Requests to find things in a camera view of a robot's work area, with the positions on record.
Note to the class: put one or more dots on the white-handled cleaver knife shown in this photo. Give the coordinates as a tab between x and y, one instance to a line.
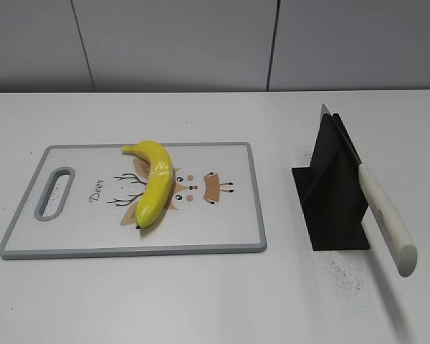
395	233

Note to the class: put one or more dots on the yellow plastic banana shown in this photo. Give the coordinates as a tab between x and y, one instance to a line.
160	181

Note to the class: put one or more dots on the white grey-rimmed cutting board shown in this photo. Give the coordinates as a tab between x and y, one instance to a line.
81	203

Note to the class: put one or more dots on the black knife stand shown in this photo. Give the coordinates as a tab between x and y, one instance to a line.
329	190

